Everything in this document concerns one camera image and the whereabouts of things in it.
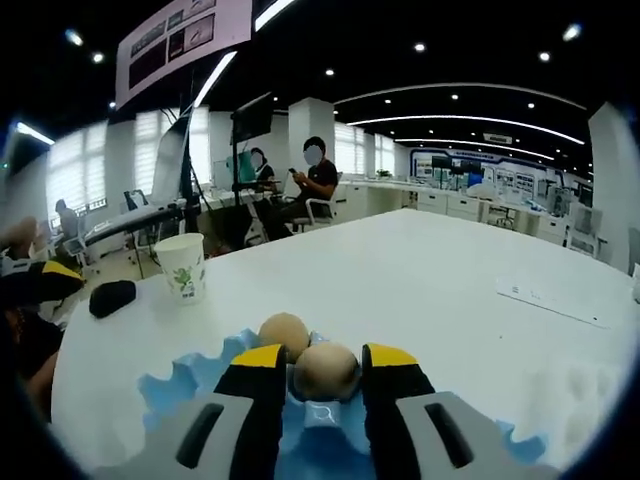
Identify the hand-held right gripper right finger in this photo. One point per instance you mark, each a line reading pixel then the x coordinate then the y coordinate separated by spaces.
pixel 415 430

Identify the white paper cup green print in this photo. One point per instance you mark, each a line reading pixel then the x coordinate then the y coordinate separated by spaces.
pixel 180 260

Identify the white mesh chair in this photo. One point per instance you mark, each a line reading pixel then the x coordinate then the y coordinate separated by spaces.
pixel 585 225

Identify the white office chair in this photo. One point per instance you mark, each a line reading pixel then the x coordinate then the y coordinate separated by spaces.
pixel 320 212

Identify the single beige egg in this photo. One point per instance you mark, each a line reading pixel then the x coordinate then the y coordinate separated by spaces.
pixel 325 372
pixel 282 332

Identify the blue wall display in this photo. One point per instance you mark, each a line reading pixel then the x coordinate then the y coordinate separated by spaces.
pixel 500 170

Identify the small potted plant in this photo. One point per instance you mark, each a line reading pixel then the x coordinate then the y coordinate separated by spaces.
pixel 383 174

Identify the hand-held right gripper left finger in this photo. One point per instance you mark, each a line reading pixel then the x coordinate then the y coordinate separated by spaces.
pixel 220 430

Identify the person's left hand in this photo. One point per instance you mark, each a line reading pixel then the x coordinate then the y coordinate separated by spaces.
pixel 22 232

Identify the grey backed monitor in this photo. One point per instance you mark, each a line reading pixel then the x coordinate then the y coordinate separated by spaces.
pixel 170 160

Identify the black folding table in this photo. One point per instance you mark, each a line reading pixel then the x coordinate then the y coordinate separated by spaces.
pixel 135 220

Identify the black monitor on stand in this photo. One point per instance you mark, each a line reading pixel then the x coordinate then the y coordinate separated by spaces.
pixel 252 120

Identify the black pouch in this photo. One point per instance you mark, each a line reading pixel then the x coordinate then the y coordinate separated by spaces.
pixel 112 297

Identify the long white counter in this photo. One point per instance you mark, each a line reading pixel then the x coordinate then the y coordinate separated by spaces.
pixel 450 202

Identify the white flat strip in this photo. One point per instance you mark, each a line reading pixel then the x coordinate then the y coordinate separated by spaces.
pixel 545 297

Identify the blue egg tray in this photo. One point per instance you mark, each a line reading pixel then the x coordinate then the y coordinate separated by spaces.
pixel 320 440

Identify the large hanging screen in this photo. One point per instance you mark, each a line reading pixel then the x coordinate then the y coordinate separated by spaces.
pixel 165 55

